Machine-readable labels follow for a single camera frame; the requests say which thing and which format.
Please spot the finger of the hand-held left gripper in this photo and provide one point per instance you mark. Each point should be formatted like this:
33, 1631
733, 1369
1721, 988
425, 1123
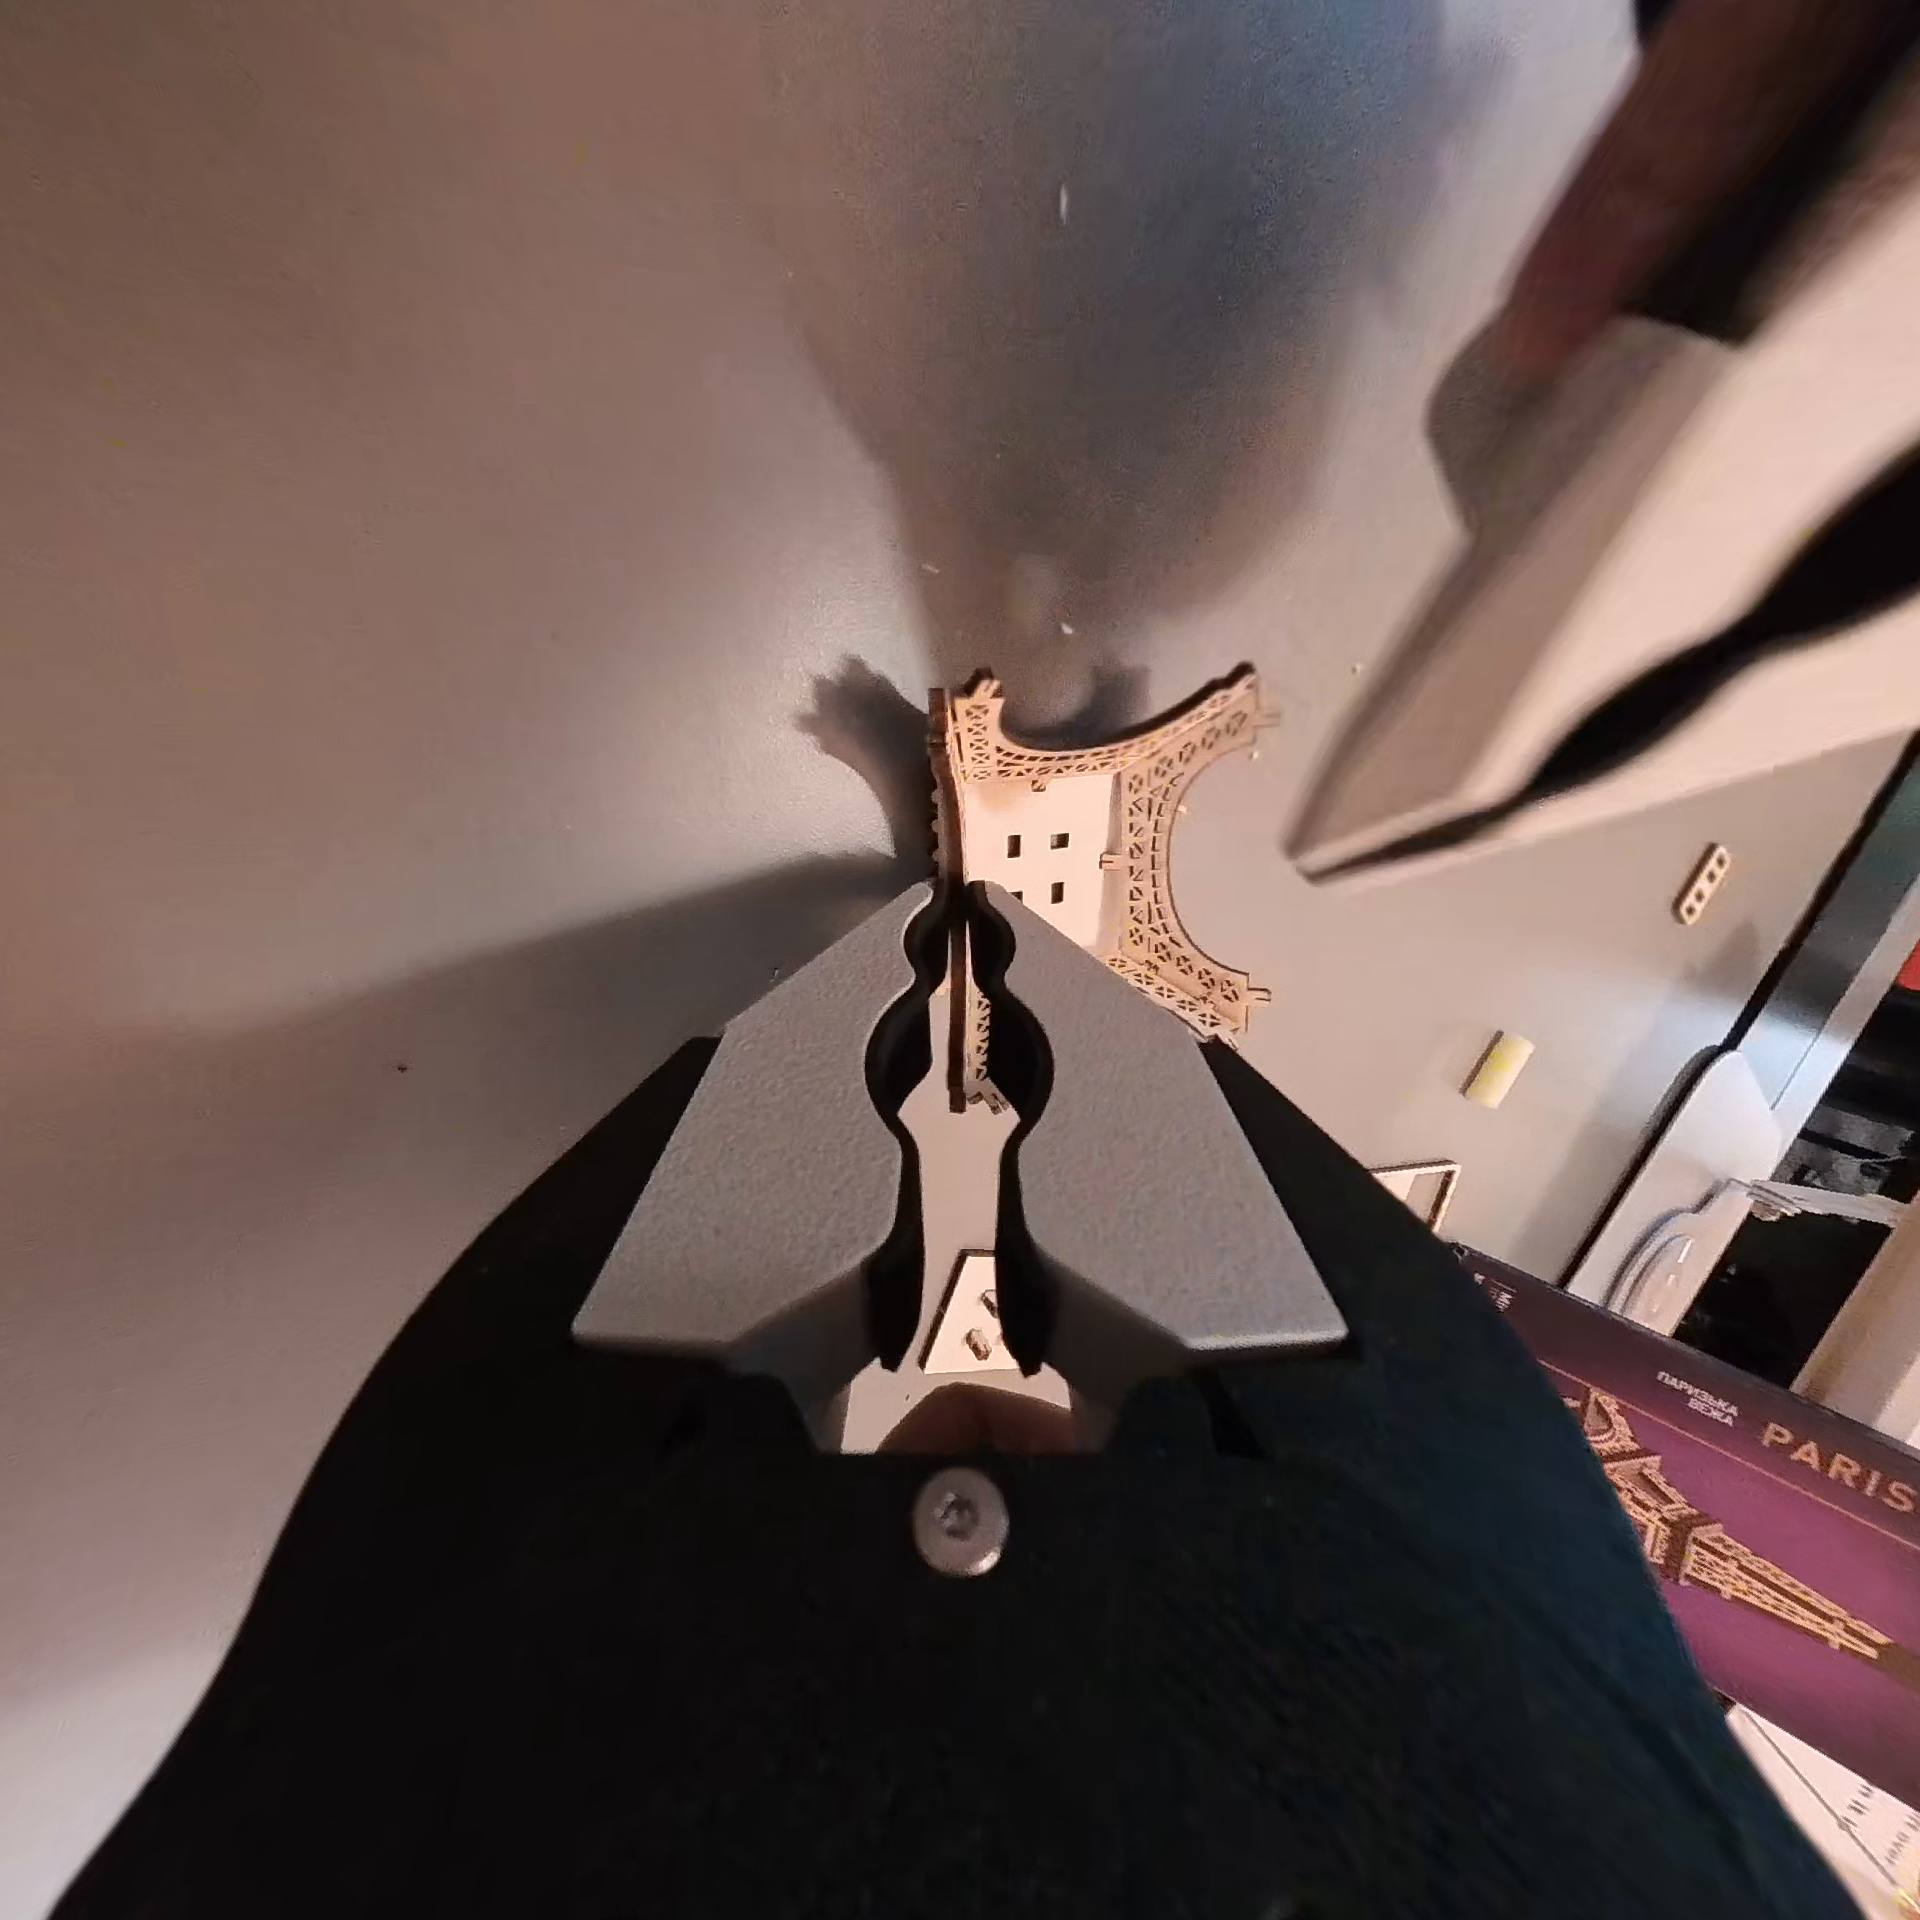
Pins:
1622, 571
1653, 780

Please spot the pale foam block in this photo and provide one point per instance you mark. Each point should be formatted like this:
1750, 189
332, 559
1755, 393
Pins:
1499, 1071

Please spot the small wooden slotted strip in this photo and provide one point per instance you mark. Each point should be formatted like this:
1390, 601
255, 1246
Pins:
1701, 885

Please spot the empty wooden frame sheet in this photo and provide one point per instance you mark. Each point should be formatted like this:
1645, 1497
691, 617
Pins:
1425, 1184

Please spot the purple puzzle box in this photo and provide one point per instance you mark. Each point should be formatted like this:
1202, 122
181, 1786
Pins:
1769, 1441

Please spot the small square wooden plate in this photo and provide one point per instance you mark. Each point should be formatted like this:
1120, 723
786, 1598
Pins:
954, 1318

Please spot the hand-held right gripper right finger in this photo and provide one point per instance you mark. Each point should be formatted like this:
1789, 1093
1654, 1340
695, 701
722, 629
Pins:
1173, 1202

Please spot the white rounded device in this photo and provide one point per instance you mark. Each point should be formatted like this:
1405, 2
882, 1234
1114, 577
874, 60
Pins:
1673, 1184

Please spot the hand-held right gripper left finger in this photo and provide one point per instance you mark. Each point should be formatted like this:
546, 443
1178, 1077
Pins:
752, 1184

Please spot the person's right hand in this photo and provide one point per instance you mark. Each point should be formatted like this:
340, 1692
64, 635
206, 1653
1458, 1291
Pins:
975, 1424

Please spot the red plastic item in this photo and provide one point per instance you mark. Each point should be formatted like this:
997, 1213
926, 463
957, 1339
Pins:
1900, 960

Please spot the wooden lattice tower base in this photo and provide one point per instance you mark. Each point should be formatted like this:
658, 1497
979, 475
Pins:
1037, 826

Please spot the grey desk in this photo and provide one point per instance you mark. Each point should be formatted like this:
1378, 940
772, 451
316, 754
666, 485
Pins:
376, 451

